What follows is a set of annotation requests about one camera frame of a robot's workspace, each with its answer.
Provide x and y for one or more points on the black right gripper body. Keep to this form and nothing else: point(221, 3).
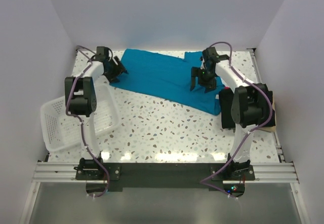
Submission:
point(206, 77)

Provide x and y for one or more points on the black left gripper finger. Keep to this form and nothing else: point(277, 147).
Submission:
point(113, 78)
point(119, 67)

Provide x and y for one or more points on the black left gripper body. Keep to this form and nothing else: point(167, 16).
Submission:
point(113, 69)

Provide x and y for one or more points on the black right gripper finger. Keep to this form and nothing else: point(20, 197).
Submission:
point(194, 75)
point(210, 86)

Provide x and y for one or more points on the blue t shirt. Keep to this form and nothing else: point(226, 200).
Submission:
point(167, 77)

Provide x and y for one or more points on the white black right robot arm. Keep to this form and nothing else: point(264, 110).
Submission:
point(251, 107)

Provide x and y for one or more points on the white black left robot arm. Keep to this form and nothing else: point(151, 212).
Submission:
point(81, 102)

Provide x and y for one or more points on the black folded t shirt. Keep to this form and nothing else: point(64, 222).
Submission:
point(225, 100)

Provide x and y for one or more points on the white plastic basket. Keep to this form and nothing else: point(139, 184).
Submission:
point(61, 132)

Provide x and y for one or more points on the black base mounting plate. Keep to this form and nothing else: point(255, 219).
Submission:
point(117, 176)

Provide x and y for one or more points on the aluminium extrusion rail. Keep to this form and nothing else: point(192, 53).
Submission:
point(54, 172)

